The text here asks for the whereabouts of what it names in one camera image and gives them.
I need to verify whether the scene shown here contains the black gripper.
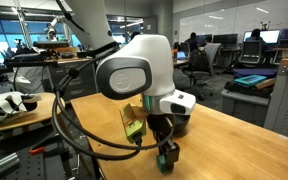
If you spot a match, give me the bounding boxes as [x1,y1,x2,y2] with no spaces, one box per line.
[147,114,180,171]

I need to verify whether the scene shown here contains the green block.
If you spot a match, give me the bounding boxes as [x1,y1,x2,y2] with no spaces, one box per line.
[156,155,167,173]

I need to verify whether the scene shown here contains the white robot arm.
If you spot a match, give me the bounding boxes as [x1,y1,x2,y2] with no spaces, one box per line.
[56,0,196,172]

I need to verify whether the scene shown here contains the black bowl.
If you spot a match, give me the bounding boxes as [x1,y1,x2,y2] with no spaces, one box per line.
[174,115,190,134]

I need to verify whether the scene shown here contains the wooden block on bin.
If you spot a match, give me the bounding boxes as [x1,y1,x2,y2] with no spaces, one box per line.
[255,78,276,89]

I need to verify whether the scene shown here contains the black office chair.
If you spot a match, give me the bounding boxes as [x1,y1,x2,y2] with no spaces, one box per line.
[182,43,220,87]

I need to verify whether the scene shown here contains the grey storage bin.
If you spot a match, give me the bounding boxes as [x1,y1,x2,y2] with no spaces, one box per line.
[221,89,269,127]

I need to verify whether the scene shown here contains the teal tray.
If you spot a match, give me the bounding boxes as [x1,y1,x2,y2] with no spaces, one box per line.
[235,75,266,87]

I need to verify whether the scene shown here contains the round wooden side table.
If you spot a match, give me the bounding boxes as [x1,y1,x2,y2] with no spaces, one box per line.
[0,92,55,131]

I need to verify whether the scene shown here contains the yellow-green wrist camera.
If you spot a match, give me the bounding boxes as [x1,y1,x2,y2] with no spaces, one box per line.
[119,103,147,144]

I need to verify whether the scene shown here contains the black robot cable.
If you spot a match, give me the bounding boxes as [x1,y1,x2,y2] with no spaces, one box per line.
[51,41,175,162]

